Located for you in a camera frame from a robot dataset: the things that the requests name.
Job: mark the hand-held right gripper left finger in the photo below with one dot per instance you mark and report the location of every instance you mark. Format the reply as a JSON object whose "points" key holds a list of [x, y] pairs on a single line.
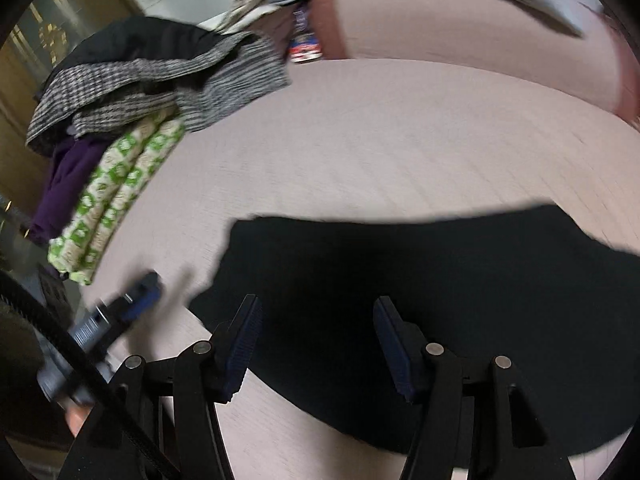
{"points": [[243, 347]]}

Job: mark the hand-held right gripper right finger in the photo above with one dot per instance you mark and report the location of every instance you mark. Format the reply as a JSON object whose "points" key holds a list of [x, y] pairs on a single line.
{"points": [[395, 352]]}

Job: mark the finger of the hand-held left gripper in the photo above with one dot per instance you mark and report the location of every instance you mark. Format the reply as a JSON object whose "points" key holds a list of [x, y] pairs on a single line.
{"points": [[141, 295]]}

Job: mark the black pants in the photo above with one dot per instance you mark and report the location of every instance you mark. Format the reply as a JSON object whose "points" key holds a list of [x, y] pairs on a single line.
{"points": [[400, 270]]}

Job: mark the person's left hand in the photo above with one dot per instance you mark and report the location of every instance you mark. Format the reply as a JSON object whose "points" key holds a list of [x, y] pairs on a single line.
{"points": [[76, 419]]}

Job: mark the green patterned cloth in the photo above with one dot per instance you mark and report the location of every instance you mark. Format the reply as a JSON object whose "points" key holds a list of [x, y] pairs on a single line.
{"points": [[115, 195]]}

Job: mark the purple garment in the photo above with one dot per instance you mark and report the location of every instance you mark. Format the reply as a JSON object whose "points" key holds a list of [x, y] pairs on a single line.
{"points": [[65, 180]]}

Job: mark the grey houndstooth garment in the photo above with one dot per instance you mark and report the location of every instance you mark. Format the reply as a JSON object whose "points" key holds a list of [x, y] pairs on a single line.
{"points": [[125, 91]]}

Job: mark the wooden cabinet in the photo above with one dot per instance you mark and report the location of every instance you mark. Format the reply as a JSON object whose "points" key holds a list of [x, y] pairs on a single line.
{"points": [[30, 85]]}

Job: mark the black garment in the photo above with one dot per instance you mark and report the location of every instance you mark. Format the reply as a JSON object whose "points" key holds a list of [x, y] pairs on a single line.
{"points": [[130, 40]]}

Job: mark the red blue white can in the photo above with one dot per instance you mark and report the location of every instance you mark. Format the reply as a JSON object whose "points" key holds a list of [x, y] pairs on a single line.
{"points": [[305, 42]]}

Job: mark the beige crumpled cloth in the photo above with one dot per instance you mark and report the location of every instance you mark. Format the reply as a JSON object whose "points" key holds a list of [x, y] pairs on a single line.
{"points": [[250, 2]]}

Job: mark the pink pillow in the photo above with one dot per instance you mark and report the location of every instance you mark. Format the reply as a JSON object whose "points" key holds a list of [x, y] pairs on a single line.
{"points": [[475, 35]]}

